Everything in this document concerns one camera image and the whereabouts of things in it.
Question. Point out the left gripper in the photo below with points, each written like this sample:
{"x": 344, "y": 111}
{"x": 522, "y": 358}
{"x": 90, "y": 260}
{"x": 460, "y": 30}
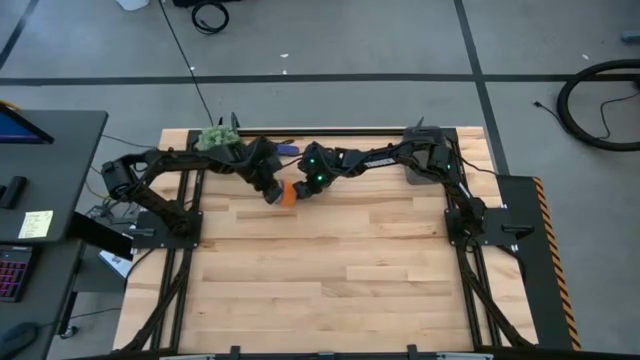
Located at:
{"x": 262, "y": 167}

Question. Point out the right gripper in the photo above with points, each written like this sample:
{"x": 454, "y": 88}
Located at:
{"x": 317, "y": 182}

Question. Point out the orange measuring cup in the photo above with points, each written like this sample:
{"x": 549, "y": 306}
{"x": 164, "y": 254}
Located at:
{"x": 288, "y": 194}

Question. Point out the small dark blue measuring cup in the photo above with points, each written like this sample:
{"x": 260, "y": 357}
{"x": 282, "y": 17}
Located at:
{"x": 287, "y": 149}

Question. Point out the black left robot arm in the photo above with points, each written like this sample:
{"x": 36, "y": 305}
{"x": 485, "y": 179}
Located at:
{"x": 165, "y": 161}

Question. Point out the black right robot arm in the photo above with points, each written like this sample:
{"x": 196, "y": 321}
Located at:
{"x": 380, "y": 162}

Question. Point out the grey plastic basket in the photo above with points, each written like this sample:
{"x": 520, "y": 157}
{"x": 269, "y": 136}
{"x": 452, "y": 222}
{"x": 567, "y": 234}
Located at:
{"x": 420, "y": 150}

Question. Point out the green plant in white pot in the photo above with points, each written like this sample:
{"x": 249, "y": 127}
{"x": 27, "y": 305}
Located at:
{"x": 217, "y": 137}

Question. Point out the white paper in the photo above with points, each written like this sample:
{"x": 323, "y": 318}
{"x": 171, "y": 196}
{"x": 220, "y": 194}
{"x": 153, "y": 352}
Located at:
{"x": 115, "y": 262}

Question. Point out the black panel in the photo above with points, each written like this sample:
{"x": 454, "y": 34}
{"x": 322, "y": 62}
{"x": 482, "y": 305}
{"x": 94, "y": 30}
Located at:
{"x": 100, "y": 235}

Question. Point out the white trash bin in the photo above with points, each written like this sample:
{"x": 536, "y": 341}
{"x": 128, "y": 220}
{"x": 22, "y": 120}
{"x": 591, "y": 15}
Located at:
{"x": 132, "y": 4}

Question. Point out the yellow sticky note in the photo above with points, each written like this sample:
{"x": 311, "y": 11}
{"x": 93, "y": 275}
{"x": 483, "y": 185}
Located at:
{"x": 35, "y": 225}

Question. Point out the black low desk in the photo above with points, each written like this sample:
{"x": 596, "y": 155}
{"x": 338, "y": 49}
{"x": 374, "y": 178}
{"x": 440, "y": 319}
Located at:
{"x": 50, "y": 300}

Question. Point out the black remote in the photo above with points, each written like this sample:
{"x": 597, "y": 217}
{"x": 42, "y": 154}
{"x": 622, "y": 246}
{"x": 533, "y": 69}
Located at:
{"x": 12, "y": 192}

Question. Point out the computer monitor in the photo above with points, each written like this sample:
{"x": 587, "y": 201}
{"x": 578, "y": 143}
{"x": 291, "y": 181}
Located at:
{"x": 20, "y": 130}

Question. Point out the large black hoop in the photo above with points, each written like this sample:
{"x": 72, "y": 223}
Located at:
{"x": 561, "y": 105}

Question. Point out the backlit keyboard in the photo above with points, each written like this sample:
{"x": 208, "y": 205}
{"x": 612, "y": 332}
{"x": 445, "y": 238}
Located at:
{"x": 12, "y": 275}

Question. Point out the black computer mouse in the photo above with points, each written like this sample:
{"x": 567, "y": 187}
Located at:
{"x": 17, "y": 340}

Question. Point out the black aluminium table frame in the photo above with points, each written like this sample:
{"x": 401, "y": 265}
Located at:
{"x": 325, "y": 132}

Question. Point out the black curved bracket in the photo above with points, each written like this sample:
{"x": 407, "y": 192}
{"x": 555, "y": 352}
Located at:
{"x": 420, "y": 122}
{"x": 235, "y": 120}

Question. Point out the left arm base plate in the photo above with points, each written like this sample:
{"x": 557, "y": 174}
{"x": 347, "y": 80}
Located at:
{"x": 150, "y": 240}

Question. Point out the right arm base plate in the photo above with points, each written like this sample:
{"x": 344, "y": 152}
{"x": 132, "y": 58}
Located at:
{"x": 500, "y": 235}

